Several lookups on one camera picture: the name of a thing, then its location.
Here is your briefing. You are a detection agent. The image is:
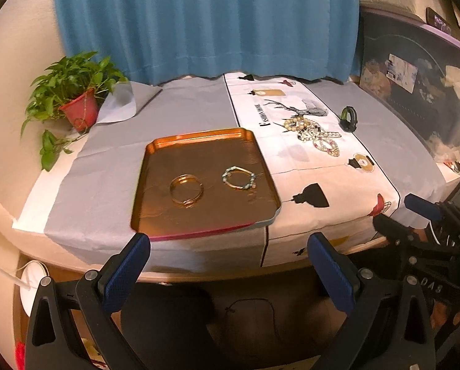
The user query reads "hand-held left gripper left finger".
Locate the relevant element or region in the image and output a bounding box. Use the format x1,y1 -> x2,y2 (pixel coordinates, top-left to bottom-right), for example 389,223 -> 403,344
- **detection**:
23,232 -> 151,370

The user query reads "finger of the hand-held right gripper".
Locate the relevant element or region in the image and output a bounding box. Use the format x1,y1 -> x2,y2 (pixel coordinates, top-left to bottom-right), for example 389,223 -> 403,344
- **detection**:
372,213 -> 427,256
404,193 -> 452,222

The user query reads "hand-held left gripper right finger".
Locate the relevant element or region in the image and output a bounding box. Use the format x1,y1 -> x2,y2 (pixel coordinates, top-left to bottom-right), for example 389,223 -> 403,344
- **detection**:
307,232 -> 437,370

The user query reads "orange metal tray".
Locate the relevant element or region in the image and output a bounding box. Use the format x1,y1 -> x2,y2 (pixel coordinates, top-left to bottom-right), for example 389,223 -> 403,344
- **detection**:
131,127 -> 282,243

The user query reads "pile of beaded bracelets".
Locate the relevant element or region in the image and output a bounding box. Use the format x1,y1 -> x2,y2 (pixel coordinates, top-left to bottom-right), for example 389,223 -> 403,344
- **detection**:
283,115 -> 342,151

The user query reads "black chair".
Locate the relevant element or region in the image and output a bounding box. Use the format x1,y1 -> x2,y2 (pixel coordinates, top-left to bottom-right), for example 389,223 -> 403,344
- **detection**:
126,281 -> 223,370

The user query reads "white round device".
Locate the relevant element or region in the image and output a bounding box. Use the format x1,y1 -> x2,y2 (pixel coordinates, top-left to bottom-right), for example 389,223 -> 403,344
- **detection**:
19,261 -> 50,317

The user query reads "white printed table runner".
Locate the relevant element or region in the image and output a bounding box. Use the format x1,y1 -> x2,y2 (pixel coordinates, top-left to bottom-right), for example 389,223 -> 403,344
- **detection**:
223,71 -> 402,268

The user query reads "gold bangle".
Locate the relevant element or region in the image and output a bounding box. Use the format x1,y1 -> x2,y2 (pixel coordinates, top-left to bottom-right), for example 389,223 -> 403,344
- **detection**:
169,175 -> 205,207

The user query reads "grey table cloth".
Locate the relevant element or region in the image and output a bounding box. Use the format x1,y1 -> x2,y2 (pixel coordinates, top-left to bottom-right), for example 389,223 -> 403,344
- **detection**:
45,77 -> 444,274

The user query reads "clear storage box purple lid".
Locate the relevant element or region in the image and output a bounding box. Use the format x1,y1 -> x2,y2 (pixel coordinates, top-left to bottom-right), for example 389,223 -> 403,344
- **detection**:
359,6 -> 460,162

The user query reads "green black tape roll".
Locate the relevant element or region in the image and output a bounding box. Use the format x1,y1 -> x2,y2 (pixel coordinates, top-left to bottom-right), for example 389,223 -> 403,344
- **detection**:
341,106 -> 358,132

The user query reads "red cloth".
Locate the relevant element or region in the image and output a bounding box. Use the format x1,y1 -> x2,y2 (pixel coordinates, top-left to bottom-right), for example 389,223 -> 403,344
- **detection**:
14,341 -> 27,370

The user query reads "black smartphone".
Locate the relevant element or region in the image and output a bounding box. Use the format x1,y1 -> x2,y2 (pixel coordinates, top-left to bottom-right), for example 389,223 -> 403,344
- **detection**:
426,8 -> 452,35

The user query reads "potted green plant red pot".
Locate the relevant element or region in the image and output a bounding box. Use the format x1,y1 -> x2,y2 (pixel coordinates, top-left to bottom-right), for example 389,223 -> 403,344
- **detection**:
21,51 -> 129,172

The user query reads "blue curtain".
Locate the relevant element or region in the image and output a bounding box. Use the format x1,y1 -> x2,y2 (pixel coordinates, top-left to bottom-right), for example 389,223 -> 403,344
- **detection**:
52,0 -> 361,86

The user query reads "thin black cable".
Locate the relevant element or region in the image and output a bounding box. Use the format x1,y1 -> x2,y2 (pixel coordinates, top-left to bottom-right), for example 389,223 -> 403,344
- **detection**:
224,299 -> 277,324

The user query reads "pink white bracelet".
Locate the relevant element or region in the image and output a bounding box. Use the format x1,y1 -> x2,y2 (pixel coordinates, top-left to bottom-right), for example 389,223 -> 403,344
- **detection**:
313,137 -> 340,158

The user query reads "white cable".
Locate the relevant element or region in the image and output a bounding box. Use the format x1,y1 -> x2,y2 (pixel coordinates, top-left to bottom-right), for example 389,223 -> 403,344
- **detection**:
0,256 -> 35,291

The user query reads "turquoise beaded bracelet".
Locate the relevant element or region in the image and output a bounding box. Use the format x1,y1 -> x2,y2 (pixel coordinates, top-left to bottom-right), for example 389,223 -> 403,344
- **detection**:
221,166 -> 257,191

